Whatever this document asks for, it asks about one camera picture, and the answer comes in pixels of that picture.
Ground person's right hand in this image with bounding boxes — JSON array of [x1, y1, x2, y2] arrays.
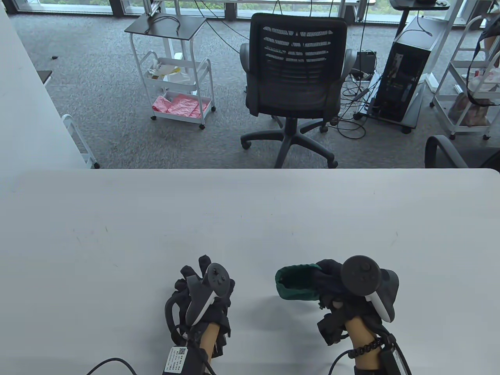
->
[[314, 259, 385, 346]]

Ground person's left hand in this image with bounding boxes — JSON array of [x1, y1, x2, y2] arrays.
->
[[172, 256, 236, 356]]

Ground green fabric drawstring bag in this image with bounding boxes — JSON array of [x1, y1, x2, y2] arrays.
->
[[275, 264, 323, 301]]

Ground person's left forearm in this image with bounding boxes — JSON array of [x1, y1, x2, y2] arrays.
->
[[197, 322, 221, 366]]

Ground person's right forearm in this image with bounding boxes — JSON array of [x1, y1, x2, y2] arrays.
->
[[346, 316, 385, 370]]

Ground beige pink bag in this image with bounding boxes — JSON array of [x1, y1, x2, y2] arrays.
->
[[449, 94, 491, 126]]

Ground white plastic bag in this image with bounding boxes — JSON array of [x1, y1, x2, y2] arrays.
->
[[467, 70, 500, 92]]

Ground black white right controller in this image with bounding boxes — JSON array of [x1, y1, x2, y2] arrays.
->
[[341, 256, 400, 323]]

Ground black white controller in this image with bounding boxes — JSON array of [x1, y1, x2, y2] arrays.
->
[[164, 263, 231, 345], [341, 256, 400, 323]]

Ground black white left controller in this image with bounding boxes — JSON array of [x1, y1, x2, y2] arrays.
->
[[164, 263, 231, 345]]

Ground labelled left wrist sensor box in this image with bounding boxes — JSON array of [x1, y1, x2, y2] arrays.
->
[[162, 346, 207, 375]]

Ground labelled wrist sensor box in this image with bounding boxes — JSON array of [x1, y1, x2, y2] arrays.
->
[[162, 346, 207, 375], [379, 344, 411, 375]]

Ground labelled right wrist sensor box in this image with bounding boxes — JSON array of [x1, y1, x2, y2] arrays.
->
[[379, 344, 411, 375]]

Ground grey chair armrest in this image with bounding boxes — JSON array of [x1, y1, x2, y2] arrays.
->
[[425, 135, 500, 169]]

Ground grey computer trolley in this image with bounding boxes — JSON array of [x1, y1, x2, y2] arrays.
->
[[354, 72, 426, 134]]

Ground black mesh office chair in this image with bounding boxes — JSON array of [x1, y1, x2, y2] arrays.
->
[[239, 12, 358, 169]]

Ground pink plastic bags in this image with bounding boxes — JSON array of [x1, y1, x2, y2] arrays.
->
[[152, 95, 202, 118]]

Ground black computer tower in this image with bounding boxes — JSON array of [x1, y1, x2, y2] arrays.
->
[[377, 16, 448, 122]]

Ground black box on floor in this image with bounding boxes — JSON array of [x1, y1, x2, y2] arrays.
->
[[357, 51, 377, 77]]

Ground white metal rack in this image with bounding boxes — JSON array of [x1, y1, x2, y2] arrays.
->
[[62, 114, 100, 169]]

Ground white standing desk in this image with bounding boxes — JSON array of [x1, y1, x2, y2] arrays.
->
[[424, 0, 465, 93]]

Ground white yellow plastic bags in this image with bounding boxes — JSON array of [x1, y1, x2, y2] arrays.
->
[[147, 59, 196, 83]]

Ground black standing desk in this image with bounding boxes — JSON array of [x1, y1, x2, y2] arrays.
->
[[390, 0, 450, 38]]

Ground white cart with black top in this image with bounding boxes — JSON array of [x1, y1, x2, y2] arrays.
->
[[124, 12, 216, 130]]

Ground black right glove cable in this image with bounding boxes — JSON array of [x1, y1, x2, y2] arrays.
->
[[330, 349, 354, 375]]

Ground black glove cable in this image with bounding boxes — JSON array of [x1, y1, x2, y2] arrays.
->
[[86, 357, 137, 375], [330, 349, 354, 375]]

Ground black bead bracelet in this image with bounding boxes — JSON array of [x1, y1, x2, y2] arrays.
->
[[348, 338, 385, 358]]

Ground black left glove cable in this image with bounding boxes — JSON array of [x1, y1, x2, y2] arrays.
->
[[86, 357, 137, 375]]

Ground black floor cables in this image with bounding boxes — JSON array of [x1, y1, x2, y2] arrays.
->
[[332, 70, 381, 139]]

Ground white wire cart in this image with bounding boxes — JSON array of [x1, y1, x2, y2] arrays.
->
[[430, 14, 500, 140]]

